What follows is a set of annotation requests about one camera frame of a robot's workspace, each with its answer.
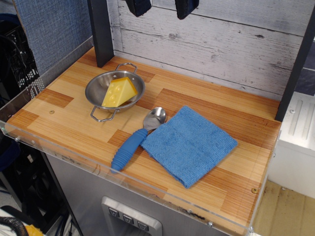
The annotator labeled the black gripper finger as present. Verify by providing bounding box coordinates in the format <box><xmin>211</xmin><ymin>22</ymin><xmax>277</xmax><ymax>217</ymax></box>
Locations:
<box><xmin>175</xmin><ymin>0</ymin><xmax>199</xmax><ymax>20</ymax></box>
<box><xmin>125</xmin><ymin>0</ymin><xmax>152</xmax><ymax>17</ymax></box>

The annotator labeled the blue-handled metal spoon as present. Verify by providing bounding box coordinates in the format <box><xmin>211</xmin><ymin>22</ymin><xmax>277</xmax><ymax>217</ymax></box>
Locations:
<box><xmin>111</xmin><ymin>107</ymin><xmax>166</xmax><ymax>172</ymax></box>

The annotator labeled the yellow toy cheese wedge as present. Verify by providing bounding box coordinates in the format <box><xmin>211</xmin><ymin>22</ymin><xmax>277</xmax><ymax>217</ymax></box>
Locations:
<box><xmin>102</xmin><ymin>77</ymin><xmax>138</xmax><ymax>108</ymax></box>

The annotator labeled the blue folded cloth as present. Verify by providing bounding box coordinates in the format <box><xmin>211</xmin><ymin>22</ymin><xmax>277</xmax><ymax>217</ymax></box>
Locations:
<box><xmin>141</xmin><ymin>106</ymin><xmax>238</xmax><ymax>188</ymax></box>

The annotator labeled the silver dispenser button panel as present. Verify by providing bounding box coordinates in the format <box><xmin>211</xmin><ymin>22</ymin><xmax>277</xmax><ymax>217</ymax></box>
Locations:
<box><xmin>101</xmin><ymin>196</ymin><xmax>163</xmax><ymax>236</ymax></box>

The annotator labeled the yellow object bottom left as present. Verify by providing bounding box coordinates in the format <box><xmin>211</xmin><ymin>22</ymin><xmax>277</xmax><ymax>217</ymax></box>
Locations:
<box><xmin>25</xmin><ymin>225</ymin><xmax>45</xmax><ymax>236</ymax></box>

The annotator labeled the dark left support post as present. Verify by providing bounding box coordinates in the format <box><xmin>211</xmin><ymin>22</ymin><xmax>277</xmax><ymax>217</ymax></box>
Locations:
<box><xmin>87</xmin><ymin>0</ymin><xmax>114</xmax><ymax>67</ymax></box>

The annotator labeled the dark support post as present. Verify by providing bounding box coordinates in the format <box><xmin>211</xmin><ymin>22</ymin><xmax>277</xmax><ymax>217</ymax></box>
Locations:
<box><xmin>87</xmin><ymin>0</ymin><xmax>114</xmax><ymax>67</ymax></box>
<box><xmin>275</xmin><ymin>7</ymin><xmax>315</xmax><ymax>122</ymax></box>

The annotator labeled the steel bowl with handles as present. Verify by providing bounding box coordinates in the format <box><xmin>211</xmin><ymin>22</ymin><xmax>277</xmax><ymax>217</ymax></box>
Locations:
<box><xmin>85</xmin><ymin>62</ymin><xmax>146</xmax><ymax>122</ymax></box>

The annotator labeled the dark right support post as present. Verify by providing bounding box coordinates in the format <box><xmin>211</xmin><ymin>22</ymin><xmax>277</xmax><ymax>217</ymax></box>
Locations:
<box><xmin>275</xmin><ymin>7</ymin><xmax>315</xmax><ymax>122</ymax></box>

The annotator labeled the black crate with cables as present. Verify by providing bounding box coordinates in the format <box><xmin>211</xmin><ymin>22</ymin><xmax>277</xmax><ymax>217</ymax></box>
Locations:
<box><xmin>0</xmin><ymin>20</ymin><xmax>39</xmax><ymax>99</ymax></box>

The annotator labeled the clear acrylic guard rail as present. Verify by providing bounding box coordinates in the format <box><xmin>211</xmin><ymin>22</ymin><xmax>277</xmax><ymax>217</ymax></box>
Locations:
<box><xmin>0</xmin><ymin>40</ymin><xmax>281</xmax><ymax>236</ymax></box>

